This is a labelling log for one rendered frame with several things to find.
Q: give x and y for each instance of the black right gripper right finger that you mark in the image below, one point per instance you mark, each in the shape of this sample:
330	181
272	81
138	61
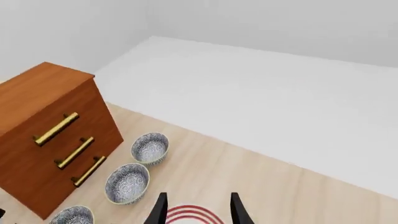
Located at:
240	211

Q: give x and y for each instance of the wooden cabinet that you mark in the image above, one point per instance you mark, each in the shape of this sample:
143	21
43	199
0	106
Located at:
46	140

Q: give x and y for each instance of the white plate with red rings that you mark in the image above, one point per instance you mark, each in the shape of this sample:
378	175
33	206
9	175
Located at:
192	215

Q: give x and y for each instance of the black object at table edge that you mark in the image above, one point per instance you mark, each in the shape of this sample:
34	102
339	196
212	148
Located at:
2	212

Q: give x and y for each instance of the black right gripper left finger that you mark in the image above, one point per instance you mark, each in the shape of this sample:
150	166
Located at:
158	212

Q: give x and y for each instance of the blue patterned bowl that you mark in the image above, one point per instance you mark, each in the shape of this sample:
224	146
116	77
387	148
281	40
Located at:
150	147
127	183
72	215

